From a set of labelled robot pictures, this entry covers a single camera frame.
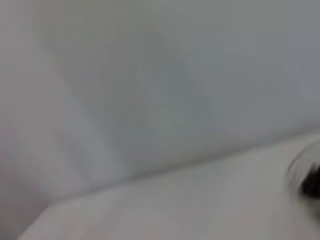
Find clear glass cup with handle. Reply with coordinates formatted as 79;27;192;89
286;136;320;216

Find coffee beans in glass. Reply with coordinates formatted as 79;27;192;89
301;163;320;197

